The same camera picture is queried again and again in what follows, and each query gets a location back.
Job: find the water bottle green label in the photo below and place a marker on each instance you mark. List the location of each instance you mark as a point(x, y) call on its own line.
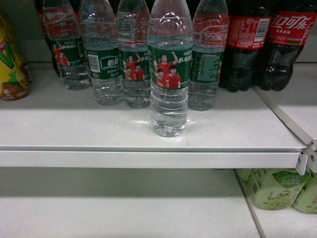
point(169, 44)

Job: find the right water bottle text label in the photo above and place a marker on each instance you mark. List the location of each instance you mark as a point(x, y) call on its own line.
point(210, 27)

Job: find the water bottle with athletes label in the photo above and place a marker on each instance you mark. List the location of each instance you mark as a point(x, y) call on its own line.
point(132, 25)

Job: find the white metal shelf board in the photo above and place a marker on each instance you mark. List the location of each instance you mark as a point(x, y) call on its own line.
point(56, 127)

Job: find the water bottle with barcode label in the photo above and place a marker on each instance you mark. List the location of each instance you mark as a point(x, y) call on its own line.
point(99, 35)

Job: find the adjacent white shelf board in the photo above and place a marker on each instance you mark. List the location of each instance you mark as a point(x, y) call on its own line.
point(296, 107)

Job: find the leftmost water bottle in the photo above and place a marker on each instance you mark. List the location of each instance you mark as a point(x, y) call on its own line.
point(66, 43)

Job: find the left green drink bottle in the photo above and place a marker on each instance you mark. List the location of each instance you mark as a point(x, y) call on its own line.
point(243, 174)

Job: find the cola bottle with barcode label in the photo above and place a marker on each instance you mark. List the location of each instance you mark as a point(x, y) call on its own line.
point(248, 27)

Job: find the green grape drink bottle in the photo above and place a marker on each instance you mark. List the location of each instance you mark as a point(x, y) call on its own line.
point(275, 189)

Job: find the yellow lemon tea bottle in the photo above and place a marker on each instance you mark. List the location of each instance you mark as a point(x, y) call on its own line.
point(14, 71)

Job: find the cola bottle with logo label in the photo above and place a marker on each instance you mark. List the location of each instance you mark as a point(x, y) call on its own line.
point(291, 24)

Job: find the right green drink bottle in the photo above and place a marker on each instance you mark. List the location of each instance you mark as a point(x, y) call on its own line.
point(306, 201)

